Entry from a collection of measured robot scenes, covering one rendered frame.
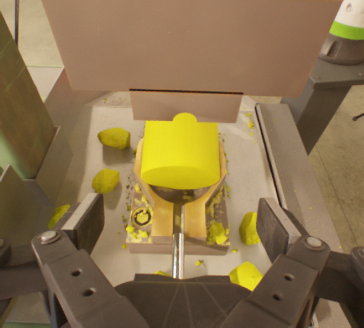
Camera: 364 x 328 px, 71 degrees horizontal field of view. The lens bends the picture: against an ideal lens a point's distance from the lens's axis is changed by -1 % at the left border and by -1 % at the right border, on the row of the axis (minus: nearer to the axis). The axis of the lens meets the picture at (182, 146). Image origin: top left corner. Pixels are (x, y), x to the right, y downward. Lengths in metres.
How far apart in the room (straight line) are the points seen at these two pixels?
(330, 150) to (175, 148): 1.77
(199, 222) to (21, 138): 0.17
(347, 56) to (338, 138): 1.32
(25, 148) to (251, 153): 0.25
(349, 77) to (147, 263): 0.62
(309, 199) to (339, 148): 1.65
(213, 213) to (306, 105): 0.61
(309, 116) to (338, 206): 0.90
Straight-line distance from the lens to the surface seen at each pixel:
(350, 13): 0.73
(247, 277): 0.25
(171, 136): 0.21
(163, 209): 0.23
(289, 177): 0.34
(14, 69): 0.25
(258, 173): 0.33
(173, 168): 0.20
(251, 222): 0.28
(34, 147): 0.27
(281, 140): 0.38
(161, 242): 0.24
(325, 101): 0.85
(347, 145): 2.03
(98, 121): 0.38
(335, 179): 1.79
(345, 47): 0.76
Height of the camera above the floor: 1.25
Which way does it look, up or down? 49 degrees down
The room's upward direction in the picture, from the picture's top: 3 degrees clockwise
